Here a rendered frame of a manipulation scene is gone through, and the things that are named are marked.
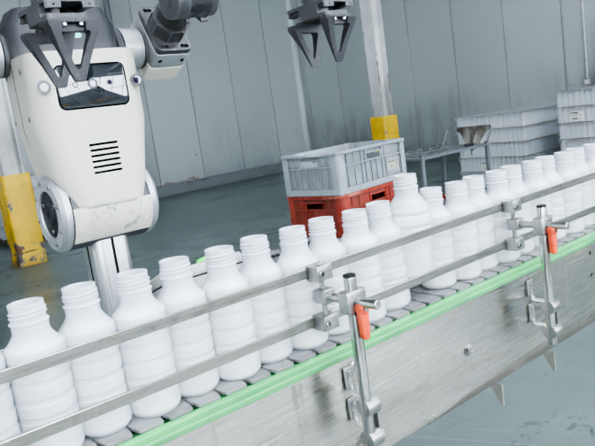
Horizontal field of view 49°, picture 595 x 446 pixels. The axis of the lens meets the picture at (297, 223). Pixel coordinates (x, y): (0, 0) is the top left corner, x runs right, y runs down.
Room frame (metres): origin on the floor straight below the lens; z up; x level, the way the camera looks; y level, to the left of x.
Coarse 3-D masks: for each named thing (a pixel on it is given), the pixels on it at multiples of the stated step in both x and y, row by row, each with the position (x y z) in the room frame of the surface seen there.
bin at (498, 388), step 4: (548, 352) 1.38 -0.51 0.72; (552, 352) 1.37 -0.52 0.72; (548, 356) 1.38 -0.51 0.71; (552, 356) 1.37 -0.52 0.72; (548, 360) 1.38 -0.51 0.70; (552, 360) 1.37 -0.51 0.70; (552, 364) 1.37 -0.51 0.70; (552, 368) 1.37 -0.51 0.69; (496, 384) 1.25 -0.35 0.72; (500, 384) 1.25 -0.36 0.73; (492, 388) 1.26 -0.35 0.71; (496, 388) 1.25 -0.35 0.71; (500, 388) 1.25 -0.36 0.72; (496, 392) 1.25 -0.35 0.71; (500, 392) 1.25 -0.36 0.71; (500, 396) 1.25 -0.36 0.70; (500, 400) 1.25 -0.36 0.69; (504, 400) 1.25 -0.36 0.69; (504, 404) 1.24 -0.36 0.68
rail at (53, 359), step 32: (544, 192) 1.21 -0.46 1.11; (448, 224) 1.03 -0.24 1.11; (352, 256) 0.90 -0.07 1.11; (480, 256) 1.07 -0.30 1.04; (256, 288) 0.79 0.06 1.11; (160, 320) 0.71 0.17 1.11; (64, 352) 0.64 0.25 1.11; (0, 384) 0.60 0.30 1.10; (160, 384) 0.70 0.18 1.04; (96, 416) 0.65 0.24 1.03
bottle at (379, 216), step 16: (368, 208) 0.98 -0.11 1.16; (384, 208) 0.97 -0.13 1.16; (368, 224) 0.99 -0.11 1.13; (384, 224) 0.97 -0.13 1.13; (384, 240) 0.96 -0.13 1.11; (384, 256) 0.96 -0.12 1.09; (400, 256) 0.97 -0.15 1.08; (384, 272) 0.96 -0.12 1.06; (400, 272) 0.97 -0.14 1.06; (384, 288) 0.96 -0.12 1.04; (400, 304) 0.96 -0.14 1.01
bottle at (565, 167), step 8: (560, 152) 1.34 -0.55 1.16; (568, 152) 1.30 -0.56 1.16; (560, 160) 1.31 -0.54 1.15; (568, 160) 1.30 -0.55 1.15; (560, 168) 1.31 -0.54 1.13; (568, 168) 1.30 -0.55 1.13; (560, 176) 1.30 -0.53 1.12; (568, 176) 1.29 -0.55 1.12; (576, 176) 1.29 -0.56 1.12; (568, 192) 1.29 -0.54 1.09; (576, 192) 1.29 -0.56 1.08; (568, 200) 1.29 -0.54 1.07; (576, 200) 1.29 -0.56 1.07; (568, 208) 1.29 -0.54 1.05; (576, 208) 1.29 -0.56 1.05; (576, 224) 1.29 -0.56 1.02; (568, 232) 1.29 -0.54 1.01; (576, 232) 1.29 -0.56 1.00
